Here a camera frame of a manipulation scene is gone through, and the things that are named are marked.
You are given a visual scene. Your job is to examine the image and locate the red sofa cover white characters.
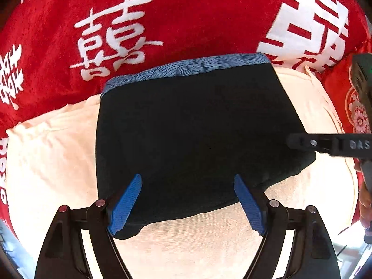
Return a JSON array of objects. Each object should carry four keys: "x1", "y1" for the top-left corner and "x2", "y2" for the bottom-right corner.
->
[{"x1": 1, "y1": 0, "x2": 369, "y2": 239}]

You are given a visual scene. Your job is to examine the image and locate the red embroidered cushion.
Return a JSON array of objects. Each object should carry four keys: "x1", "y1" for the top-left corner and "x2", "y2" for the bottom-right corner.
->
[{"x1": 320, "y1": 54, "x2": 371, "y2": 221}]

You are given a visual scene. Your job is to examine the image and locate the black pants with blue trim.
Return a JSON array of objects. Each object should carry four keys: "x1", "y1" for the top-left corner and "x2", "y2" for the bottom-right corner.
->
[{"x1": 95, "y1": 53, "x2": 316, "y2": 239}]

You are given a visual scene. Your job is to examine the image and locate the peach towel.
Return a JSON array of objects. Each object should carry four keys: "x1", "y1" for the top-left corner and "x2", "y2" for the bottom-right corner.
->
[{"x1": 17, "y1": 65, "x2": 358, "y2": 278}]

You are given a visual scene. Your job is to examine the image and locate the person's right hand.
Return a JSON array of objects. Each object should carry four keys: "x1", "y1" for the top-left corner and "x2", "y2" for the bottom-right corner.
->
[{"x1": 359, "y1": 183, "x2": 371, "y2": 229}]

